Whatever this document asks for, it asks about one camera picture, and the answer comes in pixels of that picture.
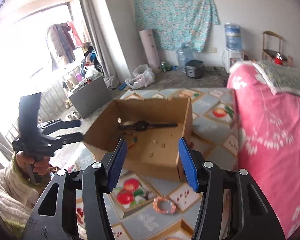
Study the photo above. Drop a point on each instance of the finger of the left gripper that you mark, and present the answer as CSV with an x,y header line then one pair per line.
x,y
55,125
66,139

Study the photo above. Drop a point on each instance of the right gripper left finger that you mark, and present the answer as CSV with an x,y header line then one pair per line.
x,y
54,215

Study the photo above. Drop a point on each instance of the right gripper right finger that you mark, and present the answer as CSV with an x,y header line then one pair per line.
x,y
251,215

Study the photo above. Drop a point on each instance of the pink strap digital watch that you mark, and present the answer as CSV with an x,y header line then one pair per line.
x,y
143,125

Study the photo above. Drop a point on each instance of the operator left hand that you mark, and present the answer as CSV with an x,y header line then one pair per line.
x,y
40,167

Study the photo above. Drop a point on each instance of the grey cabinet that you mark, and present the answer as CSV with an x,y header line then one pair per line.
x,y
90,97

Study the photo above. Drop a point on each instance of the fruit pattern tablecloth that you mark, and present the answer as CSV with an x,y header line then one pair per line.
x,y
142,207

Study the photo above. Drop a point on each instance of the hanging clothes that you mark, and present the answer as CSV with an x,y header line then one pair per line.
x,y
62,40

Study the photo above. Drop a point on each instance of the pink floral blanket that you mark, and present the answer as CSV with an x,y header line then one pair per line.
x,y
269,141

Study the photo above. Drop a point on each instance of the brown cardboard box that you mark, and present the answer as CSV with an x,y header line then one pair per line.
x,y
145,155

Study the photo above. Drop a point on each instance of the white plastic bag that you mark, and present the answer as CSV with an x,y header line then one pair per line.
x,y
143,77

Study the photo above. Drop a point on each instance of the pink rolled mat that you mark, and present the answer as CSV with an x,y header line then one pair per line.
x,y
150,48

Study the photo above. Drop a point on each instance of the grey curtain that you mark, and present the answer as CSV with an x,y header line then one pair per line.
x,y
90,16

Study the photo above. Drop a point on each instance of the grey rice cooker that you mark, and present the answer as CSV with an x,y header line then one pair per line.
x,y
195,69

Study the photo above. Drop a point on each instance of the white water dispenser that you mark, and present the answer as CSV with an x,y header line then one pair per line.
x,y
230,57

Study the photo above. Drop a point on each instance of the wooden chair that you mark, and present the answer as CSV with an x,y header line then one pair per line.
x,y
272,46

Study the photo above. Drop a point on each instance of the blue water bottle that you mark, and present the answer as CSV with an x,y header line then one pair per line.
x,y
233,37

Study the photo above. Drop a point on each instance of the teal floral wall cloth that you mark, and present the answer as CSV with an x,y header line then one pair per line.
x,y
177,23

